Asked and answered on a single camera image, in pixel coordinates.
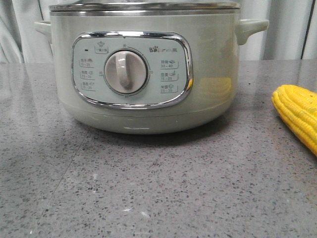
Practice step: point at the yellow corn cob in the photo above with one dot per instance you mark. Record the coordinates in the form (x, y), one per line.
(297, 107)

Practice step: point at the glass pot lid steel rim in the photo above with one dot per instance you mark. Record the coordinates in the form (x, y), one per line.
(85, 5)

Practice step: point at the pale green electric cooking pot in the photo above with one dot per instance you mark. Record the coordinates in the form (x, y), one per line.
(146, 70)

